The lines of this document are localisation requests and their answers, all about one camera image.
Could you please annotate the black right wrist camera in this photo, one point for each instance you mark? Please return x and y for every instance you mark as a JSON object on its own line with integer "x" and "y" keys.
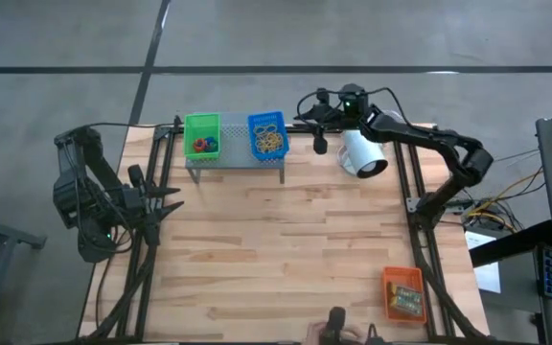
{"x": 320, "y": 141}

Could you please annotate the person's hand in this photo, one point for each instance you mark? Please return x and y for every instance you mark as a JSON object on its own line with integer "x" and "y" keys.
{"x": 356, "y": 334}
{"x": 315, "y": 333}

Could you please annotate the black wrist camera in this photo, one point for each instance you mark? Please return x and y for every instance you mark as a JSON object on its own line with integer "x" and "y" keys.
{"x": 320, "y": 141}
{"x": 136, "y": 176}

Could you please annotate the black table-level camera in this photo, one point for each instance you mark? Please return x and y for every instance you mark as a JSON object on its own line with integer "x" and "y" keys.
{"x": 336, "y": 321}

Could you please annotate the grey perforated metal shelf riser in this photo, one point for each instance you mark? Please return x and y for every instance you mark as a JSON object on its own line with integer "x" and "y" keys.
{"x": 235, "y": 153}

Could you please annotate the black side table beam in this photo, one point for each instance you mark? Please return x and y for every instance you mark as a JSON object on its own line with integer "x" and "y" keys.
{"x": 511, "y": 244}

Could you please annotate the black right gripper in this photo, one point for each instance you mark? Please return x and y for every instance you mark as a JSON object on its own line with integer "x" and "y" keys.
{"x": 352, "y": 103}

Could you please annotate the white cylindrical desk lamp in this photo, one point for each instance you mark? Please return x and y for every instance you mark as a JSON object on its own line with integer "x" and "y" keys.
{"x": 364, "y": 153}

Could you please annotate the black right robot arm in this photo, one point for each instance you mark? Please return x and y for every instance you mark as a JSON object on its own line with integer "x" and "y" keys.
{"x": 424, "y": 139}

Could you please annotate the yellow green crayon box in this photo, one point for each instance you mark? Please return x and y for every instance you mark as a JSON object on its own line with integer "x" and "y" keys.
{"x": 407, "y": 307}
{"x": 406, "y": 292}

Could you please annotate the white paper sheet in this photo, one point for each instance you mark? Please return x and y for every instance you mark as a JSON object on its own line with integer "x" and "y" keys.
{"x": 487, "y": 278}

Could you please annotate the green plastic basket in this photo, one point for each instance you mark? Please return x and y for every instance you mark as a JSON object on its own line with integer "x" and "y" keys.
{"x": 190, "y": 124}

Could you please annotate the orange plastic basket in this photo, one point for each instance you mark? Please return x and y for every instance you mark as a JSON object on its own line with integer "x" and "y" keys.
{"x": 388, "y": 275}

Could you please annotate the blue plastic basket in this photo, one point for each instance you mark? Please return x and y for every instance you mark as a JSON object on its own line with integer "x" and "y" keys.
{"x": 253, "y": 117}

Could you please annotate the yellow rubber band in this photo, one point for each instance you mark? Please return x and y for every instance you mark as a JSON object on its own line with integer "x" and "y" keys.
{"x": 260, "y": 146}

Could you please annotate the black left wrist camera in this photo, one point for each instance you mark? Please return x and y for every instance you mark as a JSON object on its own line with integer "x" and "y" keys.
{"x": 136, "y": 176}

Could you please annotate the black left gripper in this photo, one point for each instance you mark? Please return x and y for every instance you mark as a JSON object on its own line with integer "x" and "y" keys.
{"x": 142, "y": 208}

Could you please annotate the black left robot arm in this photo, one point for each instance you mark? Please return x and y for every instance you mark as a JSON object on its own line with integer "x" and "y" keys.
{"x": 72, "y": 191}

